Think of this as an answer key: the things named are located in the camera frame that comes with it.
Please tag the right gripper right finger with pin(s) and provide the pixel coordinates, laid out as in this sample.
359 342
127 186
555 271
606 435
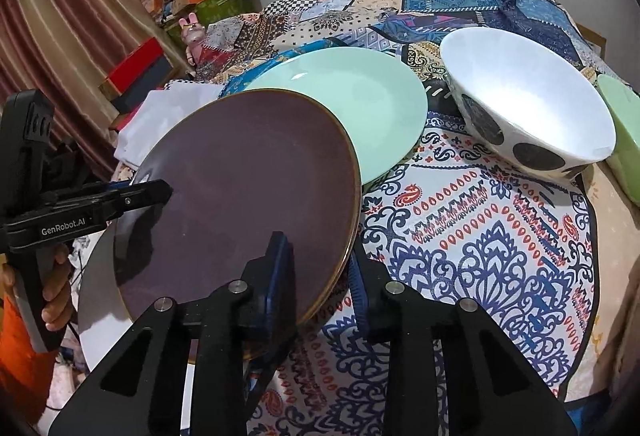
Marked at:
375 311

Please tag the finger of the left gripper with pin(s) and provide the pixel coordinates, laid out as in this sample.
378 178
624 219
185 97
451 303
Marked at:
121 197

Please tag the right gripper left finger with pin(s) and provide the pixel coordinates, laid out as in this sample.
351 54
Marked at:
270 315

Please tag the white plate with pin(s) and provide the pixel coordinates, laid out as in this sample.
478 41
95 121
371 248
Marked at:
102 313

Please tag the purple plate brown rim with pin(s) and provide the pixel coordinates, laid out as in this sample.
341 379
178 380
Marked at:
239 169

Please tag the person's left hand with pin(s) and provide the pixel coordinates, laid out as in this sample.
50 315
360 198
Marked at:
56 292

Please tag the dark navy box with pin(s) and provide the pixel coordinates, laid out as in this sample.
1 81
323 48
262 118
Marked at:
152 78

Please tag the patchwork patterned bedspread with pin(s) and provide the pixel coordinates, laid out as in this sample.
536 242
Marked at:
555 264

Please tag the white folded cloth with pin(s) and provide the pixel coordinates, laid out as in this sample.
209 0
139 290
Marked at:
160 112

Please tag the red box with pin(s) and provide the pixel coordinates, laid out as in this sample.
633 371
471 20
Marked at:
134 65

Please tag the mint green plate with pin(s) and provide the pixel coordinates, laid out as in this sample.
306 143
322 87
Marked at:
379 100

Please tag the orange sleeve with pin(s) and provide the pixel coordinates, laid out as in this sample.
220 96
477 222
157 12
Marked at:
25 375

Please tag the pink bunny toy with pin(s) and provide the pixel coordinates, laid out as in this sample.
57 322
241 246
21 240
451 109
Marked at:
193 33

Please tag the striped brown curtain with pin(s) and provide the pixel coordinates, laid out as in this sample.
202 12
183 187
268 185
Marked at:
66 48

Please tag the green patterned box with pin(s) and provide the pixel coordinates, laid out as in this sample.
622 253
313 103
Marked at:
212 11

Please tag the white bowl black dots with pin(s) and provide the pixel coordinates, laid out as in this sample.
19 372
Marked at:
526 103

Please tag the small mint green bowl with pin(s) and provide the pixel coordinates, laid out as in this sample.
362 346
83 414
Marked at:
624 106

